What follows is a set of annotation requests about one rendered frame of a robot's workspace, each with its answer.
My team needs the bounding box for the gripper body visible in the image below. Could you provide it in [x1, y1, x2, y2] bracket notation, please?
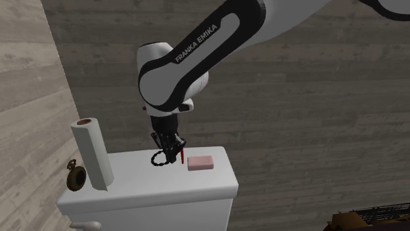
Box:
[149, 114, 179, 138]

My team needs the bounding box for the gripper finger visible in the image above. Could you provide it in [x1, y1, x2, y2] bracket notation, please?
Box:
[170, 134, 187, 164]
[150, 131, 174, 164]

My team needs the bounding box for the pink soap bar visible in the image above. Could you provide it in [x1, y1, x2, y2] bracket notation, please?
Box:
[187, 155, 215, 172]

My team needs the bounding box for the white toilet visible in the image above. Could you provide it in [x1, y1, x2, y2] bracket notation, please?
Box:
[55, 146, 240, 231]

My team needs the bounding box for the white paper towel roll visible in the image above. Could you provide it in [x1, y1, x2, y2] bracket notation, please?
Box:
[70, 117, 115, 192]

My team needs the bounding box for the brass pocket watch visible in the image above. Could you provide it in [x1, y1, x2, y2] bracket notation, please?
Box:
[66, 158, 87, 192]

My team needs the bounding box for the black bead chain red pendant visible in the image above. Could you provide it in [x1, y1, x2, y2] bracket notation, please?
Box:
[150, 148, 185, 167]

